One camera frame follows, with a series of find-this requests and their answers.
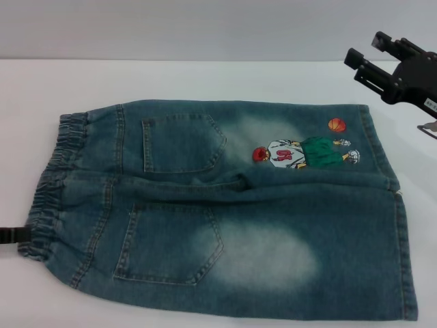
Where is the blue denim shorts basketball print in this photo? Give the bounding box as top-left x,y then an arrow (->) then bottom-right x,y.
16,98 -> 421,328

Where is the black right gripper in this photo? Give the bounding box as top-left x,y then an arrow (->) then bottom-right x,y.
343,31 -> 437,115

